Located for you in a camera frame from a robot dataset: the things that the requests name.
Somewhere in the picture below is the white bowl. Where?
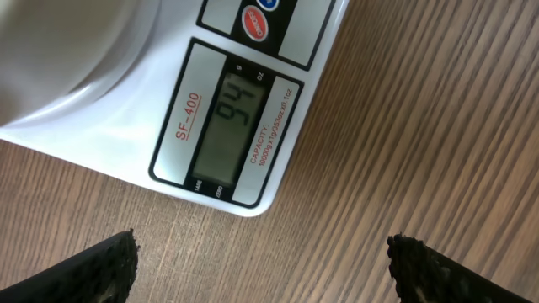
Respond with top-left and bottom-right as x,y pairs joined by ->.
1,0 -> 161,127

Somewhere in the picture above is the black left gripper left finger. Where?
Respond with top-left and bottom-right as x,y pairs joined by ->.
1,230 -> 139,303

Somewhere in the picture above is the white digital kitchen scale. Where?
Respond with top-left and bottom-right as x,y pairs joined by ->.
1,0 -> 348,217

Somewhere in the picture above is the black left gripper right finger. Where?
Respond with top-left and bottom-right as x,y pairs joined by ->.
387,234 -> 531,303

